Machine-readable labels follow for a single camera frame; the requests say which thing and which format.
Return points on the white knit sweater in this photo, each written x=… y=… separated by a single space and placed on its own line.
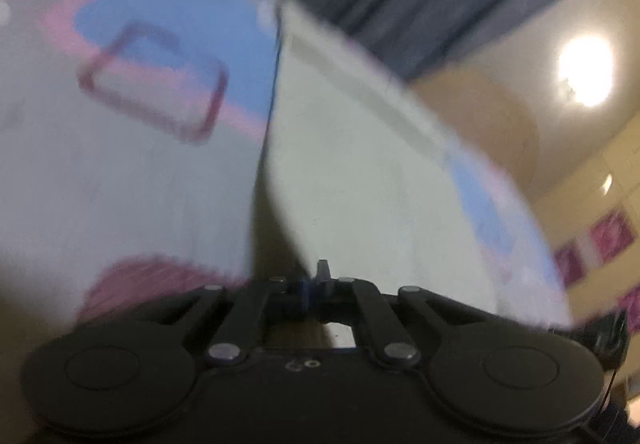
x=350 y=173

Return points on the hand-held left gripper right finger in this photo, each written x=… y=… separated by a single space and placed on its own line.
x=321 y=289

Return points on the patterned bed sheet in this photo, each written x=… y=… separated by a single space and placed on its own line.
x=125 y=173

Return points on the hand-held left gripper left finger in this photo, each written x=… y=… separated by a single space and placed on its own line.
x=300 y=296

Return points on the pink wall sticker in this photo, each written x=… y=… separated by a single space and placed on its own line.
x=569 y=265
x=631 y=308
x=612 y=236

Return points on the glowing wall lamp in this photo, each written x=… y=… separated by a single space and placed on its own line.
x=586 y=71

